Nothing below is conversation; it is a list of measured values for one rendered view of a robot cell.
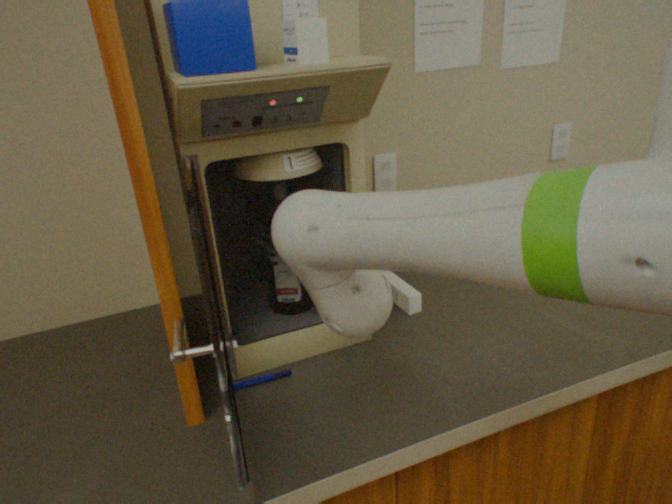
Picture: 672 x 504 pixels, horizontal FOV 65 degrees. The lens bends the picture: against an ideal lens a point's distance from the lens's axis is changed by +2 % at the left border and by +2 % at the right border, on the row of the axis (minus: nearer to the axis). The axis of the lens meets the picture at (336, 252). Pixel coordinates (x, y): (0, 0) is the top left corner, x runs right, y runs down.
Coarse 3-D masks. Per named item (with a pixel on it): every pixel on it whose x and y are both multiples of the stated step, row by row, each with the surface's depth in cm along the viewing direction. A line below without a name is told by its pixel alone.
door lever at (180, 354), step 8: (176, 320) 71; (184, 320) 71; (176, 328) 69; (184, 328) 69; (176, 336) 67; (184, 336) 68; (176, 344) 66; (184, 344) 66; (176, 352) 64; (184, 352) 64; (192, 352) 65; (200, 352) 65; (208, 352) 65; (176, 360) 64; (184, 360) 65
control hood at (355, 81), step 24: (240, 72) 71; (264, 72) 72; (288, 72) 73; (312, 72) 74; (336, 72) 76; (360, 72) 78; (384, 72) 79; (192, 96) 71; (216, 96) 72; (336, 96) 81; (360, 96) 83; (192, 120) 75; (336, 120) 87
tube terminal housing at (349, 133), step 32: (160, 0) 74; (256, 0) 79; (320, 0) 82; (352, 0) 84; (160, 32) 75; (256, 32) 80; (352, 32) 86; (160, 64) 81; (256, 64) 82; (288, 128) 88; (320, 128) 90; (352, 128) 92; (352, 160) 94; (352, 192) 97; (256, 352) 101; (288, 352) 104; (320, 352) 107
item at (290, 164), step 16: (240, 160) 94; (256, 160) 92; (272, 160) 92; (288, 160) 92; (304, 160) 94; (320, 160) 99; (240, 176) 94; (256, 176) 92; (272, 176) 92; (288, 176) 92
